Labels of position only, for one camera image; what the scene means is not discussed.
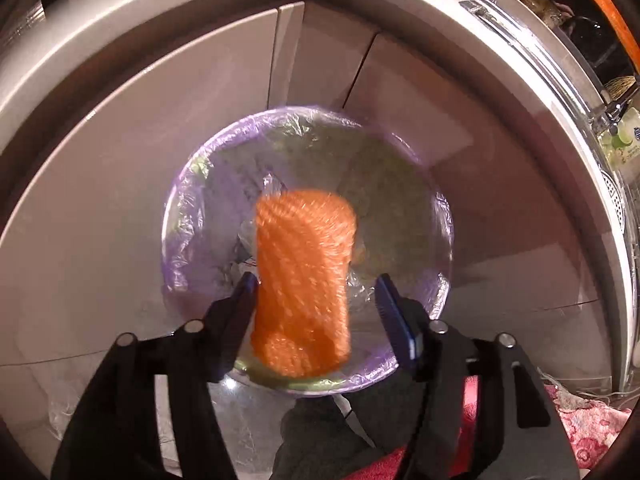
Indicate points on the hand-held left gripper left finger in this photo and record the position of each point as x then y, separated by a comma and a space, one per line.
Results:
242, 310

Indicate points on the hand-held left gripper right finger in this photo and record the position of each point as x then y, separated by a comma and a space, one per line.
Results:
397, 320

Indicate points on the orange foam net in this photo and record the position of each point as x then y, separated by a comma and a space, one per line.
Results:
300, 280

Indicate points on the trash bin with purple bag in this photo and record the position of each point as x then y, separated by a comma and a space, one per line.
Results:
400, 220

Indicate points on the beige cabinet door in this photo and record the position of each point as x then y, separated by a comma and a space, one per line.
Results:
500, 210
125, 160

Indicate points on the pink patterned pants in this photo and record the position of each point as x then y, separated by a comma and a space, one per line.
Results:
585, 430

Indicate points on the stainless steel sink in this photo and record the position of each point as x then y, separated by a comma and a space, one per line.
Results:
607, 185

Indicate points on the beige corner cabinet panel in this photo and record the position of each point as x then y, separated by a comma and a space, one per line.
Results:
325, 60

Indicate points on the white dish soap bottle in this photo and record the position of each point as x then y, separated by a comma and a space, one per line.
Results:
625, 142

